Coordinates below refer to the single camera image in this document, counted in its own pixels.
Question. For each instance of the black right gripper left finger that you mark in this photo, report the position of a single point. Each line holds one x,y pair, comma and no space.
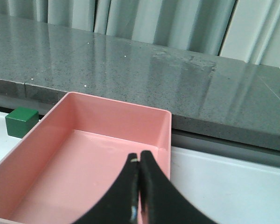
119,205

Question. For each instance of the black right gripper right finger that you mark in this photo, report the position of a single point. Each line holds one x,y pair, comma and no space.
161,202

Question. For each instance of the pink plastic bin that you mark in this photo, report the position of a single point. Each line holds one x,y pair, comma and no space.
69,159

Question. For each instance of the grey stone counter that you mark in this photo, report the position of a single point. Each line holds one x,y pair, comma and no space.
208,95

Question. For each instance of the right green cube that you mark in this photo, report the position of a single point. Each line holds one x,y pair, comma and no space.
20,121

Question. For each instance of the grey curtain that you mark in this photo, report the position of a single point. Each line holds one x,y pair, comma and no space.
247,30

